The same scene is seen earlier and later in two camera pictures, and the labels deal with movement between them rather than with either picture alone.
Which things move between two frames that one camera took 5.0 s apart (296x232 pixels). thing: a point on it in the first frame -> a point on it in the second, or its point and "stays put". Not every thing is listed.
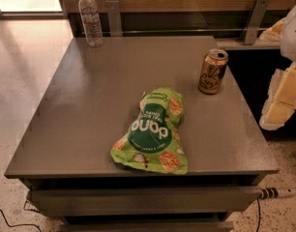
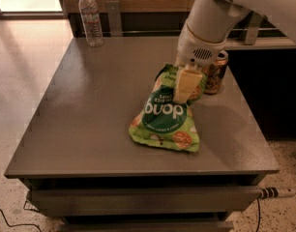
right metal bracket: [260, 7] stays put
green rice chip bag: [152, 142] -> [163, 122]
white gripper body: [293, 36] -> [195, 51]
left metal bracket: [114, 17] stays put
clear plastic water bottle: [88, 10] stays put
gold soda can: [213, 71] stays put
